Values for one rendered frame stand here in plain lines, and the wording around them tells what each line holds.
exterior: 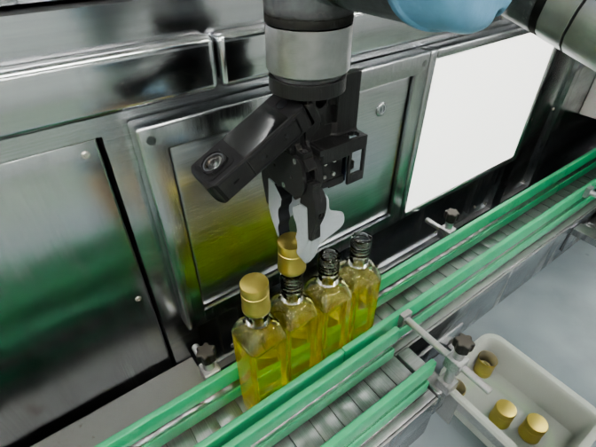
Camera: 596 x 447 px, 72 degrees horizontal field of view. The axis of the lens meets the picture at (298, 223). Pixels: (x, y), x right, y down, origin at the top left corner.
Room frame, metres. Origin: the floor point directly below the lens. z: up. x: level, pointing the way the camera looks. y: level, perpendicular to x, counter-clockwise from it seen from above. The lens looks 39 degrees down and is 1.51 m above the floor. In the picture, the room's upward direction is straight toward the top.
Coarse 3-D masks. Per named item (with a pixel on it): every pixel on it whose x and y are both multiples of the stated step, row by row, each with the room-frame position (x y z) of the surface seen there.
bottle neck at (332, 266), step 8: (328, 248) 0.40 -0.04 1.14; (320, 256) 0.39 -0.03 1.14; (328, 256) 0.40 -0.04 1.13; (336, 256) 0.39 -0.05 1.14; (320, 264) 0.39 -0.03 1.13; (328, 264) 0.38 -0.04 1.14; (336, 264) 0.38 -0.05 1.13; (320, 272) 0.38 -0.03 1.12; (328, 272) 0.38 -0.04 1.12; (336, 272) 0.38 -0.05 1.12; (320, 280) 0.38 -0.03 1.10; (328, 280) 0.38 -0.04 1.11; (336, 280) 0.38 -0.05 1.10
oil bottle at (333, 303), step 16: (304, 288) 0.39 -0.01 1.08; (320, 288) 0.38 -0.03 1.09; (336, 288) 0.38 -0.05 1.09; (320, 304) 0.36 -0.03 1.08; (336, 304) 0.37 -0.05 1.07; (320, 320) 0.36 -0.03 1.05; (336, 320) 0.37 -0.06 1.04; (320, 336) 0.36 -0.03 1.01; (336, 336) 0.37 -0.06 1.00; (320, 352) 0.36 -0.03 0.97
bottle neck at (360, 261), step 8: (360, 232) 0.44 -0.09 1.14; (352, 240) 0.42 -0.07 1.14; (360, 240) 0.44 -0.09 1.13; (368, 240) 0.42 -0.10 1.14; (352, 248) 0.42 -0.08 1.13; (360, 248) 0.41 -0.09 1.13; (368, 248) 0.42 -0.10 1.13; (352, 256) 0.42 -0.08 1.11; (360, 256) 0.41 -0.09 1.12; (368, 256) 0.42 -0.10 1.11; (352, 264) 0.42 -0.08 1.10; (360, 264) 0.41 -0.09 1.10; (368, 264) 0.42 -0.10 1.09
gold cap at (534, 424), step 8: (528, 416) 0.34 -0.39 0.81; (536, 416) 0.34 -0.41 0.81; (528, 424) 0.33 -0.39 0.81; (536, 424) 0.33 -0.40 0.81; (544, 424) 0.33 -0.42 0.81; (520, 432) 0.33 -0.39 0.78; (528, 432) 0.32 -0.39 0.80; (536, 432) 0.31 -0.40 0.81; (544, 432) 0.31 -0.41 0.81; (528, 440) 0.31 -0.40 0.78; (536, 440) 0.31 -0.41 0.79
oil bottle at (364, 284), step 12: (348, 264) 0.42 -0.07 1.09; (372, 264) 0.43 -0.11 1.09; (348, 276) 0.41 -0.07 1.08; (360, 276) 0.40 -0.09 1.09; (372, 276) 0.41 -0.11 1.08; (360, 288) 0.39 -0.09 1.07; (372, 288) 0.41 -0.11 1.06; (360, 300) 0.40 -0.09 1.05; (372, 300) 0.41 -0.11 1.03; (360, 312) 0.40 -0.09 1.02; (372, 312) 0.42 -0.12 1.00; (360, 324) 0.40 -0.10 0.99; (372, 324) 0.42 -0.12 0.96; (348, 336) 0.39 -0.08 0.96
